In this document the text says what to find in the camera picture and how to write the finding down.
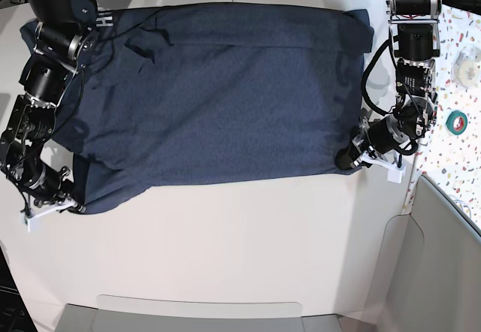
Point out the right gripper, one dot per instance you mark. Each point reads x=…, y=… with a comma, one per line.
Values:
x=47, y=187

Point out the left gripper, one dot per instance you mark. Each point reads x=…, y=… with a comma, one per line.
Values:
x=371, y=141

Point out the dark blue t-shirt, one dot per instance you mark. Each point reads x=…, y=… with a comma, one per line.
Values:
x=213, y=93

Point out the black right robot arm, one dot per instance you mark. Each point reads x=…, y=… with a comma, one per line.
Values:
x=65, y=36

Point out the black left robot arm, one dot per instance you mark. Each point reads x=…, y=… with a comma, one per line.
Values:
x=414, y=45

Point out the terrazzo patterned table cover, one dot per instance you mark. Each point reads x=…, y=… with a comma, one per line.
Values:
x=453, y=162

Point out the green tape roll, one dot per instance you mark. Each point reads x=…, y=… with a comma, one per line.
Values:
x=456, y=122

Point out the grey chair bottom edge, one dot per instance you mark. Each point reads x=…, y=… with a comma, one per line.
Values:
x=114, y=313

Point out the clear tape dispenser roll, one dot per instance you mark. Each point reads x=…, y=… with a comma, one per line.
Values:
x=466, y=67

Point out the grey chair right side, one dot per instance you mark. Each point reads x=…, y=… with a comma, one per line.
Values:
x=427, y=277

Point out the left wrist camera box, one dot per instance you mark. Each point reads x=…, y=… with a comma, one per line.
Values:
x=395, y=175

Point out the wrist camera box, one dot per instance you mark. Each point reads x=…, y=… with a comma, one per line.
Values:
x=30, y=223
x=395, y=175

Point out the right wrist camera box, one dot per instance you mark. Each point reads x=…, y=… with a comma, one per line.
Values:
x=30, y=223

